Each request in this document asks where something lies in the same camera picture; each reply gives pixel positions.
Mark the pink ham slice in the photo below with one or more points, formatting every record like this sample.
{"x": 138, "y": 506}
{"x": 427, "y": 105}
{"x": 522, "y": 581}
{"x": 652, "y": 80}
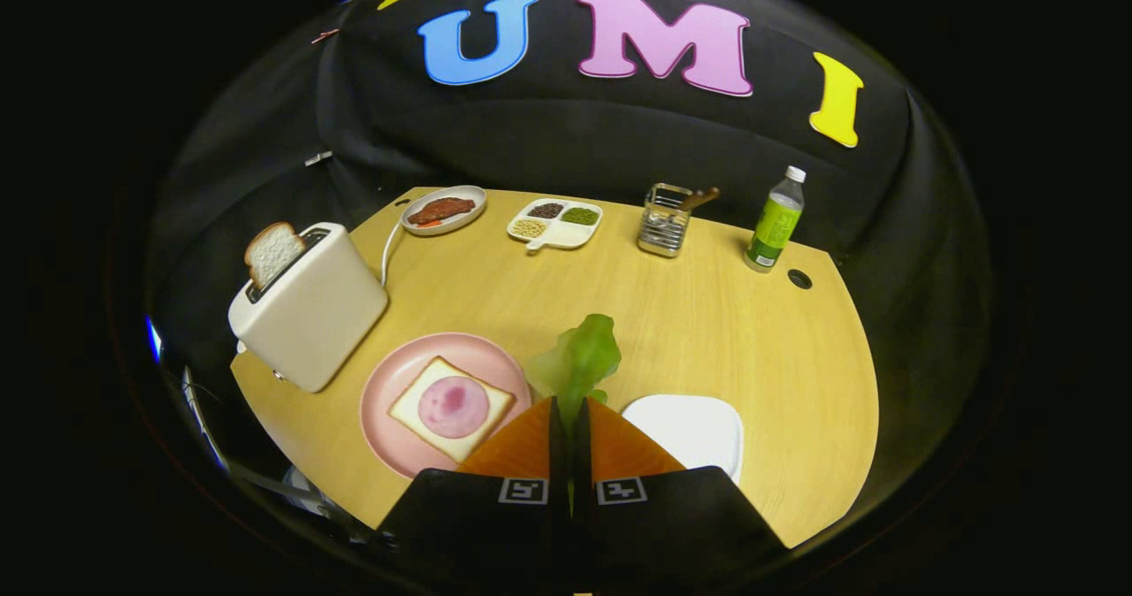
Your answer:
{"x": 453, "y": 406}

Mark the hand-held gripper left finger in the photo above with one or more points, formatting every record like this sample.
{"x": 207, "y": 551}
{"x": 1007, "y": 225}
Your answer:
{"x": 557, "y": 454}

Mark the white divided dish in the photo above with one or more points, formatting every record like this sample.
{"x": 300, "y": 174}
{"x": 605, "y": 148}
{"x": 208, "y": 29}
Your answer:
{"x": 566, "y": 235}

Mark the reddish cloth clip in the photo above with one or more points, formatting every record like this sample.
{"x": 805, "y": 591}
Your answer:
{"x": 325, "y": 35}

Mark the white toaster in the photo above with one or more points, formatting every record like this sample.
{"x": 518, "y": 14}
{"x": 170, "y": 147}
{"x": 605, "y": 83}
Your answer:
{"x": 309, "y": 313}

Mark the white square plate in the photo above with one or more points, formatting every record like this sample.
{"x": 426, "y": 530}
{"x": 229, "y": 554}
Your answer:
{"x": 690, "y": 428}

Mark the pile of yellow beans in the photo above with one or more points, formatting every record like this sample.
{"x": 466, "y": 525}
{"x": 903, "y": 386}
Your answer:
{"x": 529, "y": 227}

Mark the green lettuce leaf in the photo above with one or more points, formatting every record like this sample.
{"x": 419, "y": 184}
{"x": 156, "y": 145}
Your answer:
{"x": 584, "y": 353}

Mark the brown meat piece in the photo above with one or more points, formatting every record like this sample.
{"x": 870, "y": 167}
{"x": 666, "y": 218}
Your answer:
{"x": 442, "y": 210}

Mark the pile of dark beans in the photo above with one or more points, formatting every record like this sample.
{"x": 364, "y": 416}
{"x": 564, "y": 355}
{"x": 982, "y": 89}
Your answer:
{"x": 546, "y": 210}

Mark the bread slice under ham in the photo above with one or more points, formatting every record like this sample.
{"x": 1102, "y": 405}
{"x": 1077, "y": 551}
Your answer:
{"x": 411, "y": 410}

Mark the metal utensil holder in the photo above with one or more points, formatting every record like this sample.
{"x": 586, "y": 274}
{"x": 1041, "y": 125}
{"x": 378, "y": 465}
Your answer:
{"x": 663, "y": 233}

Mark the white round plate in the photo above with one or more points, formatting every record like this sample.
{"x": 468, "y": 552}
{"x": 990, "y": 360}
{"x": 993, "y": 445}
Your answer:
{"x": 478, "y": 200}

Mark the pink plate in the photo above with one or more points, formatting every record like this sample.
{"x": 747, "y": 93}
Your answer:
{"x": 398, "y": 366}

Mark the black backdrop cloth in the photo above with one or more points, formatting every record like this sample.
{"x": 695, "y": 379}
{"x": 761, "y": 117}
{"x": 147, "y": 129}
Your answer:
{"x": 619, "y": 136}

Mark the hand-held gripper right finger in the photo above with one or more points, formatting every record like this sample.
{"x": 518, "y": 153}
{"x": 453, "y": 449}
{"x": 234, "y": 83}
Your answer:
{"x": 582, "y": 454}

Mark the toasted bread slice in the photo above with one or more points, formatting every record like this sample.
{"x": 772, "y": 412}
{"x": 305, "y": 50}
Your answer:
{"x": 272, "y": 251}

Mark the green label water bottle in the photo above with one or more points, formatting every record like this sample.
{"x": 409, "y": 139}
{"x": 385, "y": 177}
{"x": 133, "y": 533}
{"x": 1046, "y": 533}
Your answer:
{"x": 775, "y": 225}

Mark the white cloth clip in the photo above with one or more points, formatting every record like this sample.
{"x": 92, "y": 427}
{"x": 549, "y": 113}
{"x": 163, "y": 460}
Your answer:
{"x": 318, "y": 158}

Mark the pile of green beans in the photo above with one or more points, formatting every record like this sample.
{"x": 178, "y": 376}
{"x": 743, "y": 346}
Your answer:
{"x": 580, "y": 216}

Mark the wooden spoon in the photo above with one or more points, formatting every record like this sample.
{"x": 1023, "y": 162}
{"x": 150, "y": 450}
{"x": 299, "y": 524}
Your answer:
{"x": 703, "y": 196}

